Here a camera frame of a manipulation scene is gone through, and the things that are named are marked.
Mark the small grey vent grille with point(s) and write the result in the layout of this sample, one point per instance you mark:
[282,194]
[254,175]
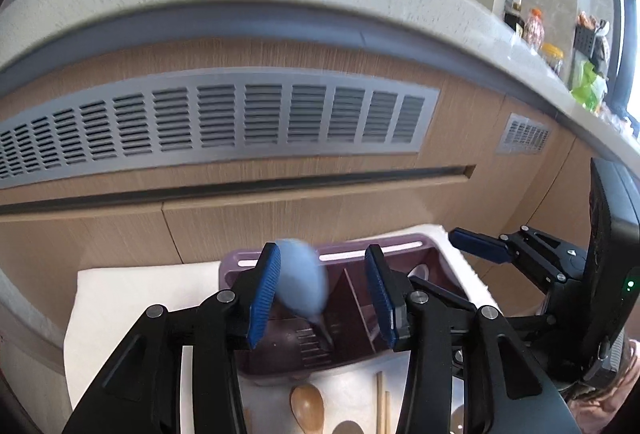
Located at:
[525,133]

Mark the light blue spoon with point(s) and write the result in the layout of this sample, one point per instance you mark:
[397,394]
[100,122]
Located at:
[300,279]

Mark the wooden chopstick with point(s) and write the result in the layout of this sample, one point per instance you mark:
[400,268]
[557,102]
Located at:
[387,414]
[379,404]

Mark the purple plastic utensil holder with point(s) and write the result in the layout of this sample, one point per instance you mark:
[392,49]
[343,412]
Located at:
[345,274]

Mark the white spoon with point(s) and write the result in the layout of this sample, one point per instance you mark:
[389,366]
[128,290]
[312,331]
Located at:
[418,272]

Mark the orange cap bottle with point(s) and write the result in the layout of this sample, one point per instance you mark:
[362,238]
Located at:
[534,31]

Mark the yellow lid jar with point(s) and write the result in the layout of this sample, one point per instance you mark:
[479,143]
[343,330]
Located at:
[553,59]

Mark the large grey vent grille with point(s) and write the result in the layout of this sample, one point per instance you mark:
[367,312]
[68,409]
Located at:
[220,123]

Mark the white towel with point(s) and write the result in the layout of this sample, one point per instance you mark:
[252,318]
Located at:
[150,294]

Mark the black organizer rack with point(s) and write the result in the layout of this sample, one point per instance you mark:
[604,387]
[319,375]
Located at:
[590,41]

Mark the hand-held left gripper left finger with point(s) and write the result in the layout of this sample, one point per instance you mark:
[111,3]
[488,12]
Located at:
[265,294]

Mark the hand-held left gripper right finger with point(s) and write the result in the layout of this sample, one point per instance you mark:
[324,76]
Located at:
[380,294]

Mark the dark bottle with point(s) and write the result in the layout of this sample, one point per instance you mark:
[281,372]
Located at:
[515,19]

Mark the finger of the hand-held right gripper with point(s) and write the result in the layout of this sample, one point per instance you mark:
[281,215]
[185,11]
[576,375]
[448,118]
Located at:
[480,246]

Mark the person's right hand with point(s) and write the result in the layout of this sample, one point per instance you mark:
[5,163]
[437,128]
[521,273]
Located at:
[595,396]

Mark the wooden kitchen counter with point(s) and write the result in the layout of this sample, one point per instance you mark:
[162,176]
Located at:
[300,214]

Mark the green plastic bag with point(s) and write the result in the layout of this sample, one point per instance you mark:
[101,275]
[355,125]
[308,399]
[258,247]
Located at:
[590,88]

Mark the person's right forearm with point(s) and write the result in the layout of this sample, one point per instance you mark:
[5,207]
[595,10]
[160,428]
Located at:
[631,379]

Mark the wooden spoon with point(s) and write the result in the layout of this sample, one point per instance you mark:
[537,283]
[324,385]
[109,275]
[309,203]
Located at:
[306,406]
[347,428]

